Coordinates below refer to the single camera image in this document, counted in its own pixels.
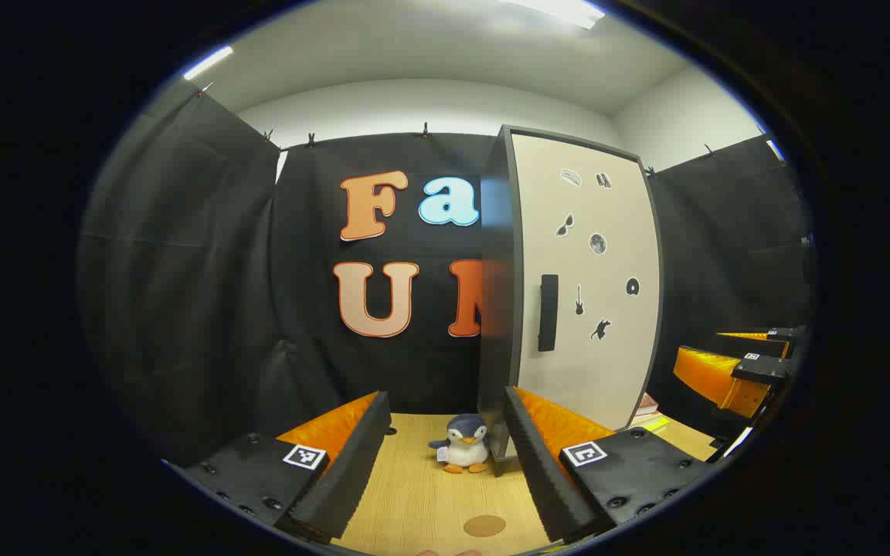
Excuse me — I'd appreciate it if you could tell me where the black backdrop cloth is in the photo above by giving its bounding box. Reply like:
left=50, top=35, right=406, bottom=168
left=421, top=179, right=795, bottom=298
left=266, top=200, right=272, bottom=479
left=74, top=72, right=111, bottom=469
left=78, top=77, right=817, bottom=464

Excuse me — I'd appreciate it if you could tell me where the round brown coaster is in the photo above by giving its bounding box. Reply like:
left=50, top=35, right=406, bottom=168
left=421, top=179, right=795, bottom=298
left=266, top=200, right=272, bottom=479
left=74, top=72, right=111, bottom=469
left=463, top=514, right=508, bottom=538

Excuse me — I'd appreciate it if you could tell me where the ceiling light panel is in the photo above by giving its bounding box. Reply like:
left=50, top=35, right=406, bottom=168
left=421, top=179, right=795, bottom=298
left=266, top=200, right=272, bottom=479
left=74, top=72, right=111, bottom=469
left=499, top=0, right=606, bottom=30

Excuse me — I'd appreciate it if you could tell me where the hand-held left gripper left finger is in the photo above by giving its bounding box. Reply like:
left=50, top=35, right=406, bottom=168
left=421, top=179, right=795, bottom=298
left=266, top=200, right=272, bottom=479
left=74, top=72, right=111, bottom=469
left=163, top=390, right=392, bottom=543

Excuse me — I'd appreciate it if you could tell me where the penguin plush toy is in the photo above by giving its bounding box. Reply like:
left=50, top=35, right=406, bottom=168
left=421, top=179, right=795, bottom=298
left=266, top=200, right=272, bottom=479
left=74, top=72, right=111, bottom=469
left=428, top=413, right=491, bottom=474

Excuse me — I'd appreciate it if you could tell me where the grey cabinet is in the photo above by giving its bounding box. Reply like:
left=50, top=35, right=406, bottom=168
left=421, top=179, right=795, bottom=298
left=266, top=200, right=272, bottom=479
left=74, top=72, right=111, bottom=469
left=478, top=124, right=666, bottom=476

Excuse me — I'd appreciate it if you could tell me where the black cabinet door handle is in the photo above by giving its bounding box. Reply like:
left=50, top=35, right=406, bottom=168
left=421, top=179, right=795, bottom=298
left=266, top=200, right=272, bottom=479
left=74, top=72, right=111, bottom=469
left=538, top=273, right=559, bottom=353

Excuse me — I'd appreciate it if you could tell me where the light grey cabinet door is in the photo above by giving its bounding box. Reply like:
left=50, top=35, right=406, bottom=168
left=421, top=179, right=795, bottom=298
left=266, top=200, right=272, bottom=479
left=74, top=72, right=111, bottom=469
left=508, top=131, right=664, bottom=433

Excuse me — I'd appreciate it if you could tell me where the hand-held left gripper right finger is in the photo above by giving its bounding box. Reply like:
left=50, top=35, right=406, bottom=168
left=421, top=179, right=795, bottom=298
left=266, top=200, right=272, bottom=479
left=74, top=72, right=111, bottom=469
left=503, top=386, right=716, bottom=545

